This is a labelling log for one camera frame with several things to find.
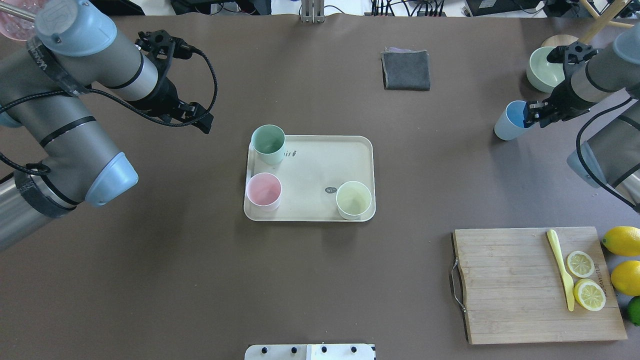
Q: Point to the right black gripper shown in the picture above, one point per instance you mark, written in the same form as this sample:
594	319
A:
564	97

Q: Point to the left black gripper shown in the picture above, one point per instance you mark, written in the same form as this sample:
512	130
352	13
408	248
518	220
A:
163	96

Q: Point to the light blue plastic cup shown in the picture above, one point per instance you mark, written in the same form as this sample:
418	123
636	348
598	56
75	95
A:
511	123

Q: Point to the pale yellow plastic cup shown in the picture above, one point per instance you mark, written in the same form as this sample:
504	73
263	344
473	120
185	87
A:
353	199

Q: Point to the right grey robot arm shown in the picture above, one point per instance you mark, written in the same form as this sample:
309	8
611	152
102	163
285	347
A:
606	149

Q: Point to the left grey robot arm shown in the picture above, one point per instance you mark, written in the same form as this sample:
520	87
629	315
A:
78	50

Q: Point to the cream plastic tray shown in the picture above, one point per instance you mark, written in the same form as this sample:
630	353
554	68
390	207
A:
311	172

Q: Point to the mint green plastic bowl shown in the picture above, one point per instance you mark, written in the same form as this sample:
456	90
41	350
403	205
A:
543	75

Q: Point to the round wooden stand base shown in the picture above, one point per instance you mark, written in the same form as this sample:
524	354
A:
559	40

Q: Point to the green plastic cup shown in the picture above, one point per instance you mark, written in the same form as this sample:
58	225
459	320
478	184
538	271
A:
269	142

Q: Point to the pink plastic cup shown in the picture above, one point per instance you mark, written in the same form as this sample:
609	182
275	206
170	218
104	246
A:
264	190

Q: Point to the wooden stand pole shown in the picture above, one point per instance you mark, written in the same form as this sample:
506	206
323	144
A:
600	21

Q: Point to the yellow plastic knife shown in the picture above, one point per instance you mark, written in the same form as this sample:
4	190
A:
566	279

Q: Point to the whole yellow lemon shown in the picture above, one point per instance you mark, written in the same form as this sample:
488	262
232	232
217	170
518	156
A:
625	278
622	240

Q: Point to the upper lemon half slice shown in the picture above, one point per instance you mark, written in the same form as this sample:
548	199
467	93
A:
580	264

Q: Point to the lemon half slice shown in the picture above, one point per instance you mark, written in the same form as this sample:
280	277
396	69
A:
589	295
580	264

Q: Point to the folded grey cloth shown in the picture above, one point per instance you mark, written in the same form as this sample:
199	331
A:
406	70

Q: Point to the lower lemon half slice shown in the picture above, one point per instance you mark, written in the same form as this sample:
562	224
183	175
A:
589	295

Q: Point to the bamboo cutting board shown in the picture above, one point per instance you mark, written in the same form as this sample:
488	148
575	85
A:
512	292

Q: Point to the pink ice bowl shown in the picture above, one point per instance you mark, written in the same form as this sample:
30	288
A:
15	28

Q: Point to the green lime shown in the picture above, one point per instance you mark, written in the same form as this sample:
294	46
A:
633	311

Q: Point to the white control box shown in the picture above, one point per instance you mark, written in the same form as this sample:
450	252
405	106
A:
317	351

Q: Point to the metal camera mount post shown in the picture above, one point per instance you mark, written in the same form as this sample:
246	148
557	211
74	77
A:
312	11

